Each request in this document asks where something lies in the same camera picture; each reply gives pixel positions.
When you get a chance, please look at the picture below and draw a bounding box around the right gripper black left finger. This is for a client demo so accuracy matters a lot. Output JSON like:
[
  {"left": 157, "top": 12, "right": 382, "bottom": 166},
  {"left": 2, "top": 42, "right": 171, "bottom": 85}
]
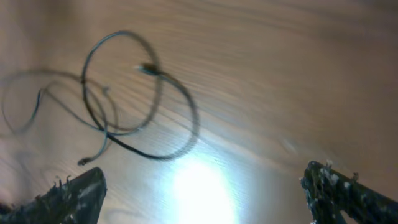
[{"left": 1, "top": 167, "right": 107, "bottom": 224}]

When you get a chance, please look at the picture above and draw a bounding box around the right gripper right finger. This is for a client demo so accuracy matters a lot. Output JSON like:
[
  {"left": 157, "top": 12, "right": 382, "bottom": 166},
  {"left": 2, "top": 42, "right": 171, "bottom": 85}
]
[{"left": 300, "top": 161, "right": 397, "bottom": 224}]

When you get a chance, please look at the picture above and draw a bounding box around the thick black cable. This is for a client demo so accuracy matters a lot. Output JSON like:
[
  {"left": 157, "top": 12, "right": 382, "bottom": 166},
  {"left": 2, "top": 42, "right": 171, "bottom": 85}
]
[{"left": 0, "top": 30, "right": 200, "bottom": 166}]

